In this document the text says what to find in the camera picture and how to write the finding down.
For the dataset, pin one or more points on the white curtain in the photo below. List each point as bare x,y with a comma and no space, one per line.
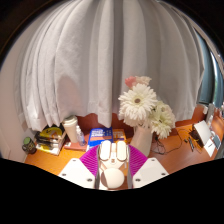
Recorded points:
100,60

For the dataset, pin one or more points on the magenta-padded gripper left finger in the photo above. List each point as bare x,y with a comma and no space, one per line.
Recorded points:
78,171

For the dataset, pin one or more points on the black pen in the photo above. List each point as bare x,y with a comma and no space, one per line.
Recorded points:
190,144

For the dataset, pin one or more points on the white flower bouquet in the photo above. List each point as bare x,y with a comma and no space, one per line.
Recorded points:
137,101

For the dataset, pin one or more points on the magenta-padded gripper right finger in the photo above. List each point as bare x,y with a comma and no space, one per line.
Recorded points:
150,171

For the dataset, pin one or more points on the white paper card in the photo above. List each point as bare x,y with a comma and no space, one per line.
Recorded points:
210,148

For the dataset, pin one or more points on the white computer mouse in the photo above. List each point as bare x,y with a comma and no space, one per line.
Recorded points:
112,178

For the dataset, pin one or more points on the yellow black book stack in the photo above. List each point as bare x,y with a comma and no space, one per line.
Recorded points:
50,140

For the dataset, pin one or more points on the small clear spray bottle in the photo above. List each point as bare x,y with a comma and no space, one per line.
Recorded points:
80,137

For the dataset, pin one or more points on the white ceramic vase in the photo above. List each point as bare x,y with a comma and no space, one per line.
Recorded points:
141,140

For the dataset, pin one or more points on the white tumbler cup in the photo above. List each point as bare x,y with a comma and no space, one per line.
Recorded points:
70,130

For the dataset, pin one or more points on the thin red-brown book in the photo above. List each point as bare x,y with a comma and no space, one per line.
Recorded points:
71,146

